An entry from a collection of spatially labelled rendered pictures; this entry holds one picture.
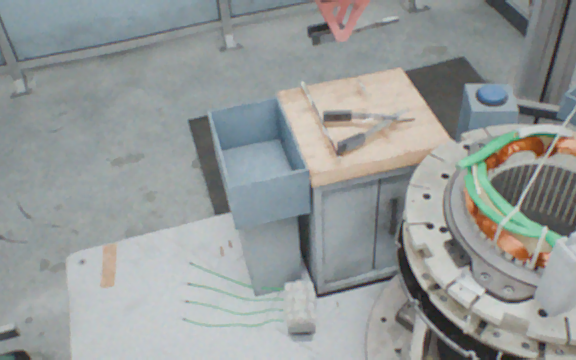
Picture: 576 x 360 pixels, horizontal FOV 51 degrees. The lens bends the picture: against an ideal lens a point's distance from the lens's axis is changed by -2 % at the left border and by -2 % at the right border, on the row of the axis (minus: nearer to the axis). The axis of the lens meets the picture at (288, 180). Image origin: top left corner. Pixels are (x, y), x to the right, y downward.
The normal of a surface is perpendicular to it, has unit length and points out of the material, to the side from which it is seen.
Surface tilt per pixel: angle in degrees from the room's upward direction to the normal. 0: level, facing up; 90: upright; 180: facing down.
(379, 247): 90
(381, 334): 0
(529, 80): 90
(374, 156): 0
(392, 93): 0
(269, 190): 90
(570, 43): 90
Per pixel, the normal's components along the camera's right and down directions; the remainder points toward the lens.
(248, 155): -0.05, -0.71
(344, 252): 0.26, 0.67
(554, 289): -0.92, 0.30
